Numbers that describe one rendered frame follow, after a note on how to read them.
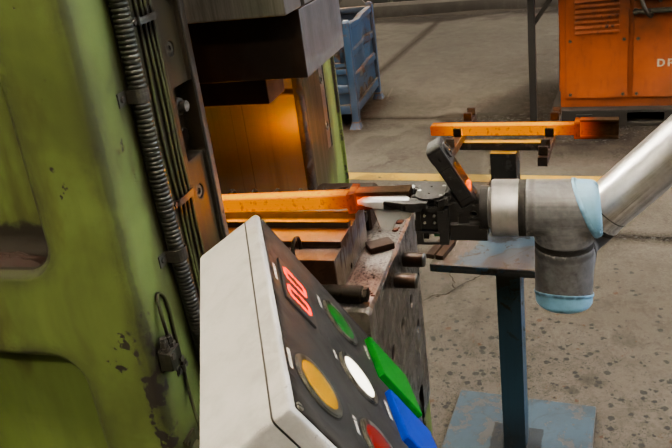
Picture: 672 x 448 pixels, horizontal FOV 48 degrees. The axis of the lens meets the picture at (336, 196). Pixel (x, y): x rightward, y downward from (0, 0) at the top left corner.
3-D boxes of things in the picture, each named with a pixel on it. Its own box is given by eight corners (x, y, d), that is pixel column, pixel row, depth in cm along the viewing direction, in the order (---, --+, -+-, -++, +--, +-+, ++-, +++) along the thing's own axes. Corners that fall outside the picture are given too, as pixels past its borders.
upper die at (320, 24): (344, 46, 122) (337, -14, 119) (308, 77, 105) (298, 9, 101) (120, 61, 135) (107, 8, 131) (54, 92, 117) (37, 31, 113)
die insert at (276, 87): (285, 91, 124) (279, 55, 122) (269, 104, 118) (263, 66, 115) (126, 99, 133) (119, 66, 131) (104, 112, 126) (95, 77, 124)
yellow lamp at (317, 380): (349, 390, 60) (342, 344, 58) (333, 430, 55) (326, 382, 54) (312, 388, 60) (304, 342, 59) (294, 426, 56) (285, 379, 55)
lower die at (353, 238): (367, 240, 136) (362, 197, 133) (339, 297, 118) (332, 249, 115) (162, 238, 148) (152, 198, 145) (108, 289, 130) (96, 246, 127)
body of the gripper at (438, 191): (412, 245, 121) (488, 246, 118) (408, 196, 118) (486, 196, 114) (420, 224, 128) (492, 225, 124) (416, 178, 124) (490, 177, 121)
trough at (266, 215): (356, 216, 129) (355, 208, 128) (349, 229, 124) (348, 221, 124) (141, 216, 141) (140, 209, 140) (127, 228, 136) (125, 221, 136)
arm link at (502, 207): (517, 192, 112) (519, 168, 120) (484, 192, 113) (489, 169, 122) (518, 245, 115) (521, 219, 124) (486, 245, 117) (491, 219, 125)
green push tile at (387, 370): (406, 375, 88) (369, 334, 84) (424, 415, 81) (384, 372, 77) (394, 384, 88) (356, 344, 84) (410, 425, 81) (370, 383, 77)
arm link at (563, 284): (596, 287, 127) (598, 221, 122) (592, 324, 117) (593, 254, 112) (539, 282, 130) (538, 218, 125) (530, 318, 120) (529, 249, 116)
